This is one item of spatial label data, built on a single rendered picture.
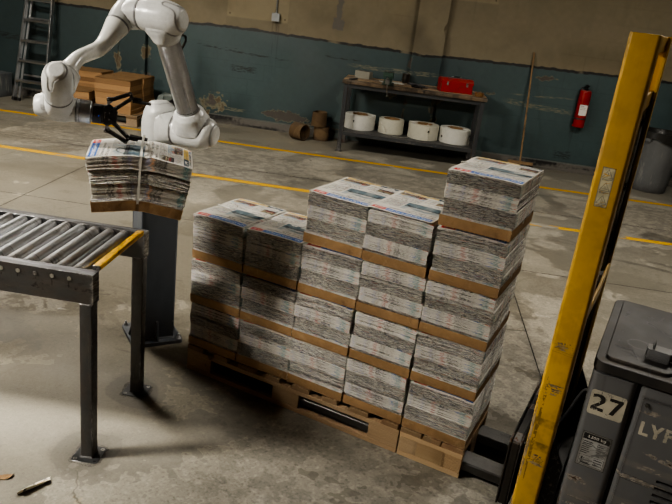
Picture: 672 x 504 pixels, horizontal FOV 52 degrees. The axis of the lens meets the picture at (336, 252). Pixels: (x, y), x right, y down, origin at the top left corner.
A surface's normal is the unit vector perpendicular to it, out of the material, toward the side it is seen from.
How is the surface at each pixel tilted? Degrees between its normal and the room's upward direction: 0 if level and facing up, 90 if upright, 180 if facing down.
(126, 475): 0
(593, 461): 90
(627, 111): 90
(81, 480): 0
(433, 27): 90
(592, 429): 90
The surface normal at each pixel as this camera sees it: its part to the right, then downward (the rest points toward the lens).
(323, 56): -0.11, 0.33
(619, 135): -0.46, 0.25
